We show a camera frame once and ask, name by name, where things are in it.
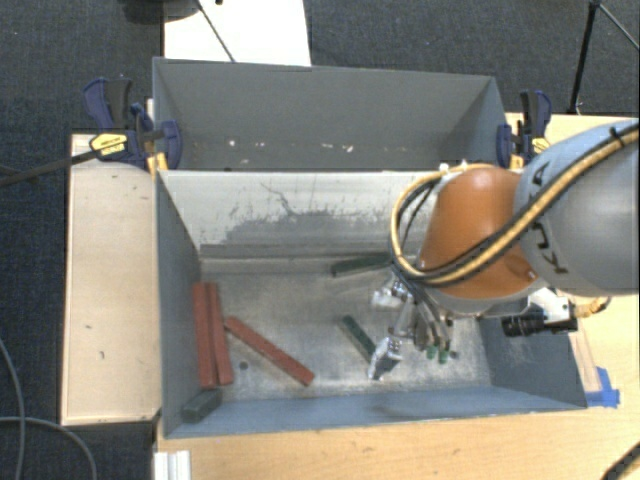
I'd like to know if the black cylinder on white bracket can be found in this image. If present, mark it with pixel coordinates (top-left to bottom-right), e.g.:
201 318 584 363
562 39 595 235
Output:
501 287 581 339

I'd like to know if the pale wood board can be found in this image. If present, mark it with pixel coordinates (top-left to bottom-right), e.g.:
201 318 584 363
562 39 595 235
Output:
59 132 164 427

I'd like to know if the grey metal bin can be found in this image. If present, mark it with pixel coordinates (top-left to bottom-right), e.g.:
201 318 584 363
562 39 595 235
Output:
151 56 589 440

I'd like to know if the red-brown flat block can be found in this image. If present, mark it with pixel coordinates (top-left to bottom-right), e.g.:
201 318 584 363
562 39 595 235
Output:
206 282 236 387
223 315 316 388
192 282 219 391

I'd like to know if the dark green flat block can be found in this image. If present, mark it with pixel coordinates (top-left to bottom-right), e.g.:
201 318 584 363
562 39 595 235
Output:
329 251 394 279
180 388 224 425
340 314 378 365

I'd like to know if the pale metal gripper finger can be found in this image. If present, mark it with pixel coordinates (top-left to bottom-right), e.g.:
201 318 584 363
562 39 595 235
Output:
368 337 404 382
371 287 402 311

